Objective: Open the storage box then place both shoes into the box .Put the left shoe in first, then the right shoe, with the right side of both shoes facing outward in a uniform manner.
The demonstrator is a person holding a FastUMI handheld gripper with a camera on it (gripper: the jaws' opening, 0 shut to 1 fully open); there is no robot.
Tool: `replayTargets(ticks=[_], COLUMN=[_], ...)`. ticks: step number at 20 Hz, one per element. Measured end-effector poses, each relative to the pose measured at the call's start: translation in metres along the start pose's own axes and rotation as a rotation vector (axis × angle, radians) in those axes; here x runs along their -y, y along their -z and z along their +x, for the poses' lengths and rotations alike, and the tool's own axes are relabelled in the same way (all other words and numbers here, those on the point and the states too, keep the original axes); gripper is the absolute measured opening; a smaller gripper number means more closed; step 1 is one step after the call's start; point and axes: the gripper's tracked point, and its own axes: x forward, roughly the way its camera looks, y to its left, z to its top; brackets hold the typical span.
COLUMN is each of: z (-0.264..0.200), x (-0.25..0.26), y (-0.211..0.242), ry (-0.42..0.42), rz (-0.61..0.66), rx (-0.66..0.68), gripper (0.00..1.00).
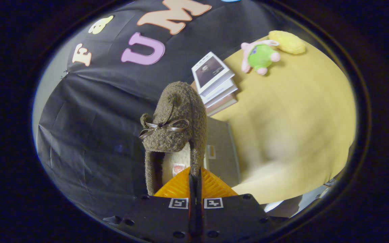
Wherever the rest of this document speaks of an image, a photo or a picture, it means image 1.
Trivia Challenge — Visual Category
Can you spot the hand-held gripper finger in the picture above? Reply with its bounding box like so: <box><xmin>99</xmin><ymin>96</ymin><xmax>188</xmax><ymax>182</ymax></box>
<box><xmin>103</xmin><ymin>167</ymin><xmax>196</xmax><ymax>243</ymax></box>
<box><xmin>196</xmin><ymin>167</ymin><xmax>289</xmax><ymax>243</ymax></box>

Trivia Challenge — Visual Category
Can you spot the fabric storage box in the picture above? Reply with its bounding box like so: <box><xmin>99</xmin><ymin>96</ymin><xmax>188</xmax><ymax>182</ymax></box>
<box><xmin>204</xmin><ymin>117</ymin><xmax>241</xmax><ymax>187</ymax></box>

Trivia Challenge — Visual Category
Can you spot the brown fuzzy shoe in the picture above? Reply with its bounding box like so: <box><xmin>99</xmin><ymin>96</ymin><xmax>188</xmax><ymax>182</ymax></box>
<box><xmin>139</xmin><ymin>81</ymin><xmax>208</xmax><ymax>196</ymax></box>

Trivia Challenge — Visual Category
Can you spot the dark brown book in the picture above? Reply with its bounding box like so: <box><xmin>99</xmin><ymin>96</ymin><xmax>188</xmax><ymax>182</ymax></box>
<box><xmin>205</xmin><ymin>94</ymin><xmax>238</xmax><ymax>117</ymax></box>

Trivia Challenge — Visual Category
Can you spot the plain white book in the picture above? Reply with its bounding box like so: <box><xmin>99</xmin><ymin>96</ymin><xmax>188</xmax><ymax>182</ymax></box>
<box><xmin>200</xmin><ymin>79</ymin><xmax>239</xmax><ymax>105</ymax></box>

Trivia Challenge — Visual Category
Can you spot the white portrait cover book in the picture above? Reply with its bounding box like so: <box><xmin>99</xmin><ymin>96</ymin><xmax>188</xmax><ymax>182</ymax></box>
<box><xmin>191</xmin><ymin>51</ymin><xmax>235</xmax><ymax>95</ymax></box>

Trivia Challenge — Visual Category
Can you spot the green and pink plush toy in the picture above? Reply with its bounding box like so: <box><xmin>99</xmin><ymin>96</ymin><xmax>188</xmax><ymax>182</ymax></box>
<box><xmin>241</xmin><ymin>39</ymin><xmax>281</xmax><ymax>75</ymax></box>

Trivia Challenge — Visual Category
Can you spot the yellow plush cushion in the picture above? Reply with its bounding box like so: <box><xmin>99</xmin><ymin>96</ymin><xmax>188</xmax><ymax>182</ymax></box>
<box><xmin>269</xmin><ymin>30</ymin><xmax>306</xmax><ymax>55</ymax></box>

